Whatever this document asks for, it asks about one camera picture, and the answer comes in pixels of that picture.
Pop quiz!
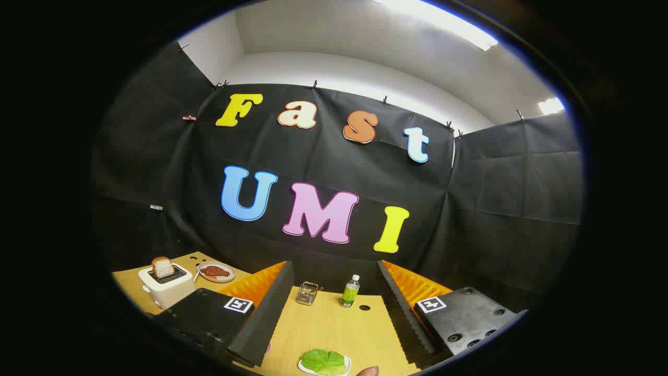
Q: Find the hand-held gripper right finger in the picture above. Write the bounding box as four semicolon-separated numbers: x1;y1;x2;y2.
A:
376;260;529;366

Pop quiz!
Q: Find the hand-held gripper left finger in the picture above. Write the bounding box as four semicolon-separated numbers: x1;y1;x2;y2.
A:
151;261;295;368

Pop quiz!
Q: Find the green lettuce leaf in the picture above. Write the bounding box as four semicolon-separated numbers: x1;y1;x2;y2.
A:
302;349;347;376

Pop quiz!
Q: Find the white bread slice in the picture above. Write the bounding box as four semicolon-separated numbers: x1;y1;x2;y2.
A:
152;256;174;279

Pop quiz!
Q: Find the white plate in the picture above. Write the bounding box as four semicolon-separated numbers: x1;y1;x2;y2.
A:
298;352;352;376

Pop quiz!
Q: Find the green label plastic bottle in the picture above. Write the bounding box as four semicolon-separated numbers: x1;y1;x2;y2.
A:
340;275;361;309

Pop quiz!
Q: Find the grey round plate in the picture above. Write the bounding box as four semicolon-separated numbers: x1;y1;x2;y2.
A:
197;262;236;284

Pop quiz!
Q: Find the white toaster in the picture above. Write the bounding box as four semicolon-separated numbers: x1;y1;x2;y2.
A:
138;264;195;310

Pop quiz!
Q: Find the black backdrop cloth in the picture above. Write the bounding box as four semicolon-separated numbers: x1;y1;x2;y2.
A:
91;42;584;314

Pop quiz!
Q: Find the long ceiling light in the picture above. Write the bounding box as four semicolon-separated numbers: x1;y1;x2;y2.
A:
373;0;499;52

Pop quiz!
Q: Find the metal wire rack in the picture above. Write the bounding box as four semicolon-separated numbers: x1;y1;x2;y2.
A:
296;281;320;306

